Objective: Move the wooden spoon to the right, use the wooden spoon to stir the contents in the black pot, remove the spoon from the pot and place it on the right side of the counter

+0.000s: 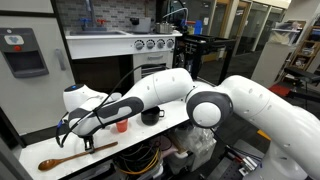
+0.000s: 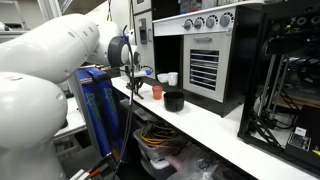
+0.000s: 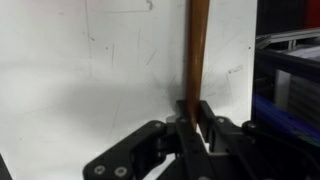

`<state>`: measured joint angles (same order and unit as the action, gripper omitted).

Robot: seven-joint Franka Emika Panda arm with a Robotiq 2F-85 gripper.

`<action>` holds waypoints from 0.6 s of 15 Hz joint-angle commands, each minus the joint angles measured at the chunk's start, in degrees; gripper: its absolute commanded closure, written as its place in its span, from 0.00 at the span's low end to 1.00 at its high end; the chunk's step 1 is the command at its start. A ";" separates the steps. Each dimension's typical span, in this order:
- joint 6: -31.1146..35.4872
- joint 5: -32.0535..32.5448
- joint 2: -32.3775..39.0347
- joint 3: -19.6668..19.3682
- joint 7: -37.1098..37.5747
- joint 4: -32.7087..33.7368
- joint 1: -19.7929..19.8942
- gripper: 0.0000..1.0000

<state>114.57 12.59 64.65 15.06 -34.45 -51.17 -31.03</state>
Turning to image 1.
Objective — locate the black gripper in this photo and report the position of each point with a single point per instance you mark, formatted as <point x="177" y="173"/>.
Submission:
<point x="88" y="137"/>

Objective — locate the thin wooden stick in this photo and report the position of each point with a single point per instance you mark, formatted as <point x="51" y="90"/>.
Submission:
<point x="66" y="159"/>

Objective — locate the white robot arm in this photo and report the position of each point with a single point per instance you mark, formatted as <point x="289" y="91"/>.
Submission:
<point x="160" y="86"/>

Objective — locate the silver pot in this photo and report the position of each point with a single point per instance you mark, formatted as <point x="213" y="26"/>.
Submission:
<point x="163" y="29"/>

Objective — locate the red plastic cup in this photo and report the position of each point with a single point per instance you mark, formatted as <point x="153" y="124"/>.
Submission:
<point x="122" y="126"/>

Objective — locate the white toy fridge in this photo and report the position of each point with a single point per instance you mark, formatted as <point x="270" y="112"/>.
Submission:
<point x="36" y="100"/>

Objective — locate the clear plastic storage bin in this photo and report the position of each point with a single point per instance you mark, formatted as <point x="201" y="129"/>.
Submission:
<point x="156" y="173"/>

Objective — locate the pink bag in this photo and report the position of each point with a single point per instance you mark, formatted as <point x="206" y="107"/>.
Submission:
<point x="165" y="146"/>

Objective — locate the white toy kitchen stove unit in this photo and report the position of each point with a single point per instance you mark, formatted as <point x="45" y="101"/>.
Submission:
<point x="100" y="46"/>

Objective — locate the white plastic container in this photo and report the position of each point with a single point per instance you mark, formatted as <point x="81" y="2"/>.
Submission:
<point x="190" y="160"/>

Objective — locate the grey fridge water dispenser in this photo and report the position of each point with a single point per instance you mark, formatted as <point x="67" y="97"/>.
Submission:
<point x="23" y="66"/>

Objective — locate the clear plastic bag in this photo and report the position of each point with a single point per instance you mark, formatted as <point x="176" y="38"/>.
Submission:
<point x="196" y="140"/>

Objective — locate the grey stove knob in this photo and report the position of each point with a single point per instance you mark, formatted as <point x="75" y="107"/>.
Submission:
<point x="150" y="44"/>
<point x="169" y="43"/>
<point x="138" y="45"/>
<point x="160" y="43"/>

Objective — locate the toy kitchen sink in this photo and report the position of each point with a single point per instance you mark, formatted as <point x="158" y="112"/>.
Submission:
<point x="96" y="33"/>

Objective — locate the grey toy coffee maker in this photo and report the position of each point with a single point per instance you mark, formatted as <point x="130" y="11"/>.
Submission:
<point x="141" y="26"/>

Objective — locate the grey toy faucet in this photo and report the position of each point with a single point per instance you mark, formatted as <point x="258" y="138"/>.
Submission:
<point x="90" y="13"/>

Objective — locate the blue plastic container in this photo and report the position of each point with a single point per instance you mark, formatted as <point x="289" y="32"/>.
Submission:
<point x="198" y="27"/>

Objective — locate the white cabinet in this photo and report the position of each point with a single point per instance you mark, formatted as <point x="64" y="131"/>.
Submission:
<point x="266" y="66"/>

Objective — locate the red floor mat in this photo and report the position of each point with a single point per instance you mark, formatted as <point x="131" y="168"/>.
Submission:
<point x="278" y="88"/>

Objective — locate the black bench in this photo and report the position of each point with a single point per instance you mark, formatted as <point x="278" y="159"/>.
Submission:
<point x="300" y="73"/>

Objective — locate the wooden shelf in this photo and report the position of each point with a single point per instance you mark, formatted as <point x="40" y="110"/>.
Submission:
<point x="292" y="53"/>

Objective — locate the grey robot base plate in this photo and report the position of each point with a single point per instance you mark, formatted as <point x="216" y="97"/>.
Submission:
<point x="233" y="166"/>

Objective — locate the black frame 3D printer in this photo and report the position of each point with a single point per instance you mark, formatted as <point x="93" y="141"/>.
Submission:
<point x="206" y="41"/>

